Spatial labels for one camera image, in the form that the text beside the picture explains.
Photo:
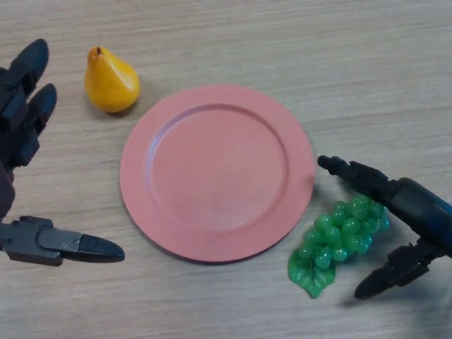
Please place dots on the green grape bunch with leaf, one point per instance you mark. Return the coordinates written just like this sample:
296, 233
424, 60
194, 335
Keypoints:
335, 240

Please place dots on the yellow pear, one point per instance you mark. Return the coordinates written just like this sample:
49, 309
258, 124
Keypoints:
111, 84

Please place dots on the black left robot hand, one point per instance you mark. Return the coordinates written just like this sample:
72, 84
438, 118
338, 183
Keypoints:
21, 116

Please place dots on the pink round plate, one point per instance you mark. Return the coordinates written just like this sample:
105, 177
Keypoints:
215, 173

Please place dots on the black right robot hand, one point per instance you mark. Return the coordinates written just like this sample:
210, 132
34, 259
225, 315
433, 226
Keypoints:
406, 201

